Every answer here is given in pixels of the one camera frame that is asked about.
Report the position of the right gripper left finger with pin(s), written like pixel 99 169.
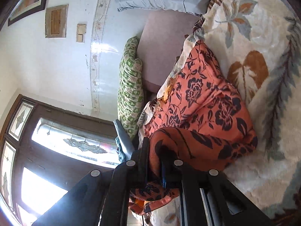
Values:
pixel 101 198

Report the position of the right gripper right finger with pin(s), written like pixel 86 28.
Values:
pixel 209 198

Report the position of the orange floral blouse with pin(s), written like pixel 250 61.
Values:
pixel 204 122

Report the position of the teal patterned cloth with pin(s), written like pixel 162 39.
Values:
pixel 121 155

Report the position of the blue folded cloth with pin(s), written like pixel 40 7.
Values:
pixel 125 141

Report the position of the stained glass wooden window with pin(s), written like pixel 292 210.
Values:
pixel 45 151

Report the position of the green white checkered pillow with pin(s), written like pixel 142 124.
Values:
pixel 130 93

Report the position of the mauve quilted mattress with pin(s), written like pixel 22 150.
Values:
pixel 161 43

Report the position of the leaf pattern fleece blanket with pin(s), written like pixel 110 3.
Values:
pixel 257 45

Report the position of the wall light switch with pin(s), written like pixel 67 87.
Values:
pixel 81 31

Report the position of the wall electrical panel box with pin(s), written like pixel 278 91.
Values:
pixel 56 21

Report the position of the framed wall picture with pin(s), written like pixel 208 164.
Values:
pixel 25 8

